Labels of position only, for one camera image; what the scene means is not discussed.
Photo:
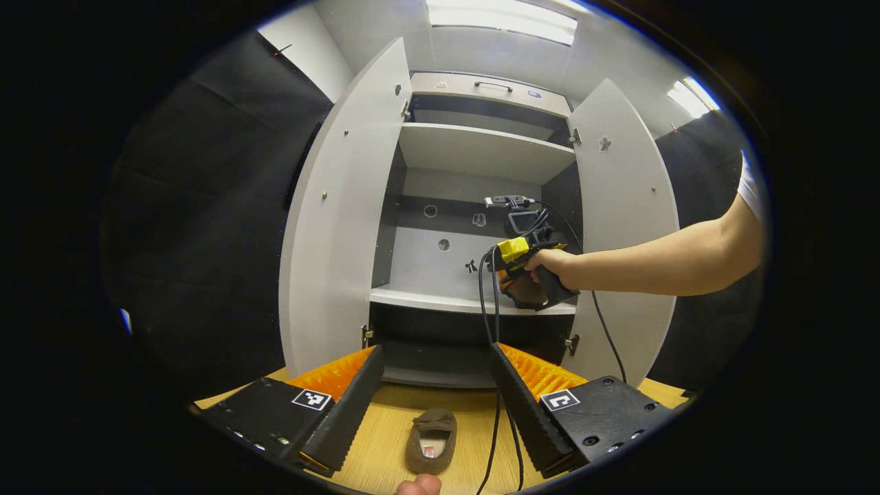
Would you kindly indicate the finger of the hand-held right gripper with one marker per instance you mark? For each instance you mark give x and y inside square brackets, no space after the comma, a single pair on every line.
[504,280]

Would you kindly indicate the brown fuzzy shoe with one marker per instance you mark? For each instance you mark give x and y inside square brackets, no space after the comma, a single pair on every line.
[432,440]
[526,292]

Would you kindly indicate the grey shoe cabinet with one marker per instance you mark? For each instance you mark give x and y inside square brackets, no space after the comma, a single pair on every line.
[474,151]

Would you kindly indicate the grey cabinet door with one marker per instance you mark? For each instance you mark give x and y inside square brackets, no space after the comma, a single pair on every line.
[625,199]
[344,227]

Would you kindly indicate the ceiling light panel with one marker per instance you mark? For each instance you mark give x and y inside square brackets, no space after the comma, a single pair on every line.
[502,19]
[693,97]

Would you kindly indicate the grey cabinet drawer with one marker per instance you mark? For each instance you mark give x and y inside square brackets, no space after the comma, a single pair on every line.
[454,86]

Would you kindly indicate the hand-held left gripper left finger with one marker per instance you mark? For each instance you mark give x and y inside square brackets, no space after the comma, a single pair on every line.
[347,419]

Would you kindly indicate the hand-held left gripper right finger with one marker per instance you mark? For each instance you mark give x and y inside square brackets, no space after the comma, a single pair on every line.
[526,412]

